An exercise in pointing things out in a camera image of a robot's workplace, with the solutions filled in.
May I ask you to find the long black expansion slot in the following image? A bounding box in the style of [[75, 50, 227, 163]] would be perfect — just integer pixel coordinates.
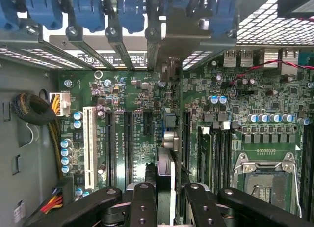
[[123, 111, 135, 185], [105, 110, 116, 187], [182, 111, 191, 170]]

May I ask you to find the CPU socket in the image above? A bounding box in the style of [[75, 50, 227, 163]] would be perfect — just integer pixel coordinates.
[[232, 152, 303, 219]]

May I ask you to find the black power connector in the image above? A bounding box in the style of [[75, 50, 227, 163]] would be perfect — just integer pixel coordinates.
[[54, 177, 75, 206]]

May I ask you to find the white expansion slot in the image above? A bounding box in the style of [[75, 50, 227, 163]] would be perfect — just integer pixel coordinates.
[[82, 106, 98, 191]]

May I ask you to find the green motherboard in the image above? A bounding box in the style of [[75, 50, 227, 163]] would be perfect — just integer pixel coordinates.
[[57, 64, 314, 227]]

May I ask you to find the grey open PC case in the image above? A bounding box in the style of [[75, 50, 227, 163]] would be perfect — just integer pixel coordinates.
[[0, 0, 314, 227]]

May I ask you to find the white power connector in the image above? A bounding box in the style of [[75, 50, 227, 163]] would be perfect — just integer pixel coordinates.
[[48, 91, 72, 117]]

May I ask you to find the black printed label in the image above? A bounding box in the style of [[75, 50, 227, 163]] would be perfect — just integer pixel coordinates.
[[77, 52, 148, 68]]

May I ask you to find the silver rear port block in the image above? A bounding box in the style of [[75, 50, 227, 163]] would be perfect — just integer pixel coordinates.
[[239, 49, 254, 67], [281, 48, 300, 73], [223, 49, 238, 67], [263, 48, 280, 67]]

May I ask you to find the teal rear port block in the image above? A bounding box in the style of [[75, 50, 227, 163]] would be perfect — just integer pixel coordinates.
[[298, 51, 314, 66]]

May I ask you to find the blue slot retainer clip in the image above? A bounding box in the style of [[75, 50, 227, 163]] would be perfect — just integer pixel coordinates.
[[161, 0, 194, 14], [0, 0, 20, 31], [208, 0, 239, 38], [70, 0, 106, 33], [24, 0, 64, 30], [117, 0, 146, 34]]

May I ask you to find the wire locking lever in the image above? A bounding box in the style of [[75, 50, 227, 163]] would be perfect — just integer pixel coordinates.
[[284, 152, 303, 219], [233, 161, 283, 175]]

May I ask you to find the red and yellow wire bundle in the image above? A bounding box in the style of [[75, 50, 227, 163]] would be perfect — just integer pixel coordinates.
[[39, 187, 64, 215]]

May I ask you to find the white cable tag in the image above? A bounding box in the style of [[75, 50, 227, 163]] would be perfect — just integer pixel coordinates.
[[13, 200, 27, 225]]

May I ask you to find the braided power cable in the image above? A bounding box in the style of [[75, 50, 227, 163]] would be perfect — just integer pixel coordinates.
[[11, 92, 65, 182]]

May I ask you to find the red and black twisted wire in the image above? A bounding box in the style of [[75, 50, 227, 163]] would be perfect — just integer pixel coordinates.
[[229, 59, 314, 100]]

